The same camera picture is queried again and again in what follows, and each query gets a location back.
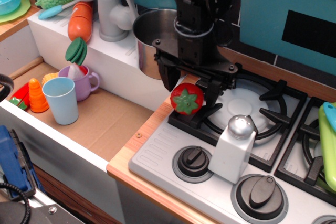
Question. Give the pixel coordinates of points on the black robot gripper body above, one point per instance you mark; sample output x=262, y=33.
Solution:
x=201, y=59

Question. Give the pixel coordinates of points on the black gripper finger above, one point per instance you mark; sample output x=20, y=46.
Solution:
x=212, y=91
x=169, y=73

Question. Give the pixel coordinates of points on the red toy strawberry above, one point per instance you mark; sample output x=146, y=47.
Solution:
x=187, y=99

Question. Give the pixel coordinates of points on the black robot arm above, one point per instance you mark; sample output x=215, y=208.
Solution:
x=200, y=19

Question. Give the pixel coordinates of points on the stainless steel pot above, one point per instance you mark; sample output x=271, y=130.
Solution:
x=153, y=25

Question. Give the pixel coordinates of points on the white salt shaker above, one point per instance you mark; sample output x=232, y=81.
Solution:
x=233, y=149

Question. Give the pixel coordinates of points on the grey toy faucet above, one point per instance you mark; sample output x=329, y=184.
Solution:
x=115, y=19

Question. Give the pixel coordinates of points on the small black stove knob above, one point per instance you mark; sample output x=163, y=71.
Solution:
x=190, y=164

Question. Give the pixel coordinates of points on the grey toy stove top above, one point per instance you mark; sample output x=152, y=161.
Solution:
x=156, y=161

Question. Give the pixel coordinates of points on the black left burner grate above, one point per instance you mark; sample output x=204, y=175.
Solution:
x=272, y=105

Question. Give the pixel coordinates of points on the black burner grate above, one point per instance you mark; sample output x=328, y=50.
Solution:
x=272, y=105
x=302, y=162

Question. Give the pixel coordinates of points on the brown cardboard sheet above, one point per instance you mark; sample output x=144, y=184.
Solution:
x=105, y=124

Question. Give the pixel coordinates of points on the light blue plastic cup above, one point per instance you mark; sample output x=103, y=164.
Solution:
x=61, y=97

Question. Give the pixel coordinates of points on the grey blue pasta spoon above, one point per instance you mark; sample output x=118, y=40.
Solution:
x=51, y=12

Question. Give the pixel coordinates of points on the black right burner grate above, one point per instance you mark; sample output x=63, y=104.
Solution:
x=302, y=162

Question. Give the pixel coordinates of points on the large black stove knob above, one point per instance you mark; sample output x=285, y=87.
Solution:
x=259, y=199

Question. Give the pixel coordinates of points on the lime green plastic container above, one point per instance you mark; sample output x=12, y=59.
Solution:
x=327, y=137

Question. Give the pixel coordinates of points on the yellow toy corn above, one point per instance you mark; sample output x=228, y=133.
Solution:
x=49, y=77

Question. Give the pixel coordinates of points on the small orange toy carrot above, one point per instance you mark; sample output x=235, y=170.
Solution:
x=38, y=102

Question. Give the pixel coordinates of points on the red toy pepper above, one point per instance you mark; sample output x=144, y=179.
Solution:
x=21, y=97

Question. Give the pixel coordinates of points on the green plastic plate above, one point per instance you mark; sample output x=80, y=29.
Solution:
x=20, y=11

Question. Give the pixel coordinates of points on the blue black clamp device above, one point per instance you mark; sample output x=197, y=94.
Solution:
x=16, y=164

